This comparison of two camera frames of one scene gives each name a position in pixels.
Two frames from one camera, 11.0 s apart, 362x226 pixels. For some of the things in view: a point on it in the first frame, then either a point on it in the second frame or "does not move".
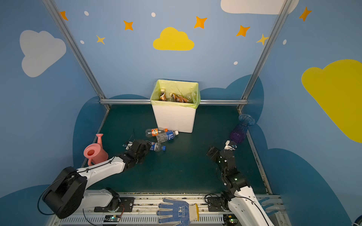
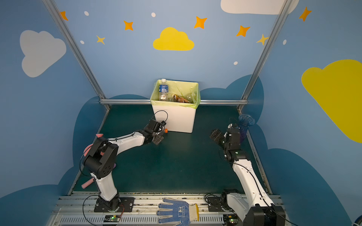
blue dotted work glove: [181, 212] does not move
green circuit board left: [111, 218] does not move
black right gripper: [216, 154] → [219, 137]
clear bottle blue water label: [165, 136] → [163, 90]
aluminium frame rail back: [148, 101] does not move
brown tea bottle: [179, 98] does not move
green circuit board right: [230, 220] does not move
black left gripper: [142, 147] → [158, 135]
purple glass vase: [239, 133] does not move
